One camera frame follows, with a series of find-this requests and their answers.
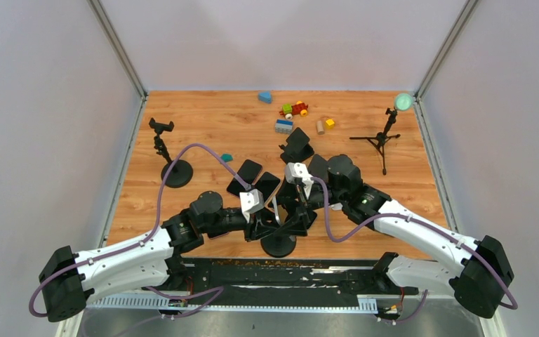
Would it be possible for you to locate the black folding phone stand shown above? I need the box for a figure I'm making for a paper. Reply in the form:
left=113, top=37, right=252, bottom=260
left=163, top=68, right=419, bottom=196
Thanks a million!
left=279, top=127, right=315, bottom=164

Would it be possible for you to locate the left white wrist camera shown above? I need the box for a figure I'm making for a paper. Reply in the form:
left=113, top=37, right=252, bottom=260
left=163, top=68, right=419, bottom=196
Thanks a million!
left=239, top=189, right=265, bottom=223

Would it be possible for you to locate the black mini tripod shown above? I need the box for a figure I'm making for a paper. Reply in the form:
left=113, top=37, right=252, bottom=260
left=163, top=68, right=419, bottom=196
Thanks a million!
left=349, top=108, right=401, bottom=176

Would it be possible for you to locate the black round-base clamp stand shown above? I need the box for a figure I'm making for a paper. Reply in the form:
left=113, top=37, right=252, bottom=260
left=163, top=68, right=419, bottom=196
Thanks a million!
left=148, top=117, right=194, bottom=190

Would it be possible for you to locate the wooden cylinder block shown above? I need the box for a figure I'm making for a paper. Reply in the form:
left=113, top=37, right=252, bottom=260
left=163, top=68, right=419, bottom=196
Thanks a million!
left=316, top=120, right=325, bottom=135

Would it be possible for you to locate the blue white block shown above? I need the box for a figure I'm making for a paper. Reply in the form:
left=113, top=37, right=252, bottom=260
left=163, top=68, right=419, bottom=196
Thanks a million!
left=274, top=119, right=294, bottom=134

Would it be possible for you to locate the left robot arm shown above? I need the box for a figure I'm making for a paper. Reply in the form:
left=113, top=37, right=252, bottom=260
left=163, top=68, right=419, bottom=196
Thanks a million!
left=29, top=190, right=317, bottom=322

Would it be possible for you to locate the teal small block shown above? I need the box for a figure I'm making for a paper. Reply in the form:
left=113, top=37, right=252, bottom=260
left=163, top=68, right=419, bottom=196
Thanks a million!
left=220, top=154, right=234, bottom=162

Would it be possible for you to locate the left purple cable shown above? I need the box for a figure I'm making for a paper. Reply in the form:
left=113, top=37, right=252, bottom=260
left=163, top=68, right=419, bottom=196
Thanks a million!
left=28, top=143, right=252, bottom=319

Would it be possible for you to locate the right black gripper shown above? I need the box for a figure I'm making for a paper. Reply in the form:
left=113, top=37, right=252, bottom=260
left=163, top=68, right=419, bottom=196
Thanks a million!
left=267, top=178, right=345, bottom=237

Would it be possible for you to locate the pink phone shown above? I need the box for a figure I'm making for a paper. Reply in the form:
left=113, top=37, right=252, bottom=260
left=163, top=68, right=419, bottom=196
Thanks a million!
left=226, top=159, right=262, bottom=197

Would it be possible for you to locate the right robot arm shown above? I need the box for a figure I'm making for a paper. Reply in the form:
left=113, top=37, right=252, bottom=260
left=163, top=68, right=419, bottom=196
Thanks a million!
left=284, top=154, right=519, bottom=319

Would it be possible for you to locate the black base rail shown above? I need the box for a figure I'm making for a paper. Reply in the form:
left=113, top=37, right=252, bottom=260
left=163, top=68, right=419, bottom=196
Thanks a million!
left=88, top=256, right=419, bottom=313

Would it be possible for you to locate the tall black round-base stand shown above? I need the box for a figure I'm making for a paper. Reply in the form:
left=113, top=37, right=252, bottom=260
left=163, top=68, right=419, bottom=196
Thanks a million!
left=260, top=212, right=308, bottom=258

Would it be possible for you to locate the green ball on tripod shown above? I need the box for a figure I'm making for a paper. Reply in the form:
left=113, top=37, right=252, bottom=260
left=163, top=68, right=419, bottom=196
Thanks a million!
left=394, top=93, right=415, bottom=112

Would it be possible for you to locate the yellow small block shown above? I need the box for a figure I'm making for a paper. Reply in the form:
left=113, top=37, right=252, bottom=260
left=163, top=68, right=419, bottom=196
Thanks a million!
left=324, top=119, right=335, bottom=130

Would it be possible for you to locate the blue triangular block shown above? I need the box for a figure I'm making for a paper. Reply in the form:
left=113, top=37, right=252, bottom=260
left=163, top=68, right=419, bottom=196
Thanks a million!
left=258, top=91, right=273, bottom=104

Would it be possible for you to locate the teal smartphone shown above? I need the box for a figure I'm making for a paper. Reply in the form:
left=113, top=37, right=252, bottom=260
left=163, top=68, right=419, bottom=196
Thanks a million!
left=293, top=206, right=317, bottom=232

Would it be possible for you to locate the grey round phone stand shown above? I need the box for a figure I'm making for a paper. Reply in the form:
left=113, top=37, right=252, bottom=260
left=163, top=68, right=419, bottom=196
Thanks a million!
left=307, top=154, right=328, bottom=183

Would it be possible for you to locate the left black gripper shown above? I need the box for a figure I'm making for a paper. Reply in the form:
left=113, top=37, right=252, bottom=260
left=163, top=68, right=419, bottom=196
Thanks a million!
left=201, top=205, right=280, bottom=241

